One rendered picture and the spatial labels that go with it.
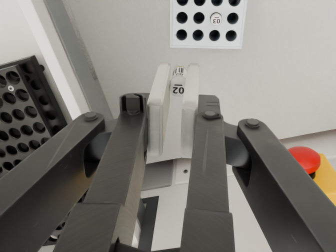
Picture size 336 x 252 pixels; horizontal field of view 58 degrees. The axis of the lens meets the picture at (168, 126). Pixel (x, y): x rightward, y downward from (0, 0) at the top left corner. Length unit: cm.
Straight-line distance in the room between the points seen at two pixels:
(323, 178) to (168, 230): 19
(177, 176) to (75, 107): 23
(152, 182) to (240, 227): 17
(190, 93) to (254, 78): 28
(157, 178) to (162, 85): 33
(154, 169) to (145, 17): 24
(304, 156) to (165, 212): 19
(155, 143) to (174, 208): 28
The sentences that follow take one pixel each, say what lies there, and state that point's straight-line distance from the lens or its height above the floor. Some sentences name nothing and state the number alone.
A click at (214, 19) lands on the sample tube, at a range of 35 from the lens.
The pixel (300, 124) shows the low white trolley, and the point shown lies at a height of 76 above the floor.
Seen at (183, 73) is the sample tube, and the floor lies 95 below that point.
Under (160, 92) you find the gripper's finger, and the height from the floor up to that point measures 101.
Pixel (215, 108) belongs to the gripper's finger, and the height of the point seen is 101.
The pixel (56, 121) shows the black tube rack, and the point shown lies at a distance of 35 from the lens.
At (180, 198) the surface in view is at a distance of 44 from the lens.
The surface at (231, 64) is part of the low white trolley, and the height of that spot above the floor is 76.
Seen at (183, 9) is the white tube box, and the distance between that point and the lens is 36.
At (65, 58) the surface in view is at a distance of 31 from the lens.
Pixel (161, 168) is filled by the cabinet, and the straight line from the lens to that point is 51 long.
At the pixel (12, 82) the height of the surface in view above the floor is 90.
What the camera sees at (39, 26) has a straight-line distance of 30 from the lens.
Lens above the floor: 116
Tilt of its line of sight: 62 degrees down
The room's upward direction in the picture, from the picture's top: 171 degrees counter-clockwise
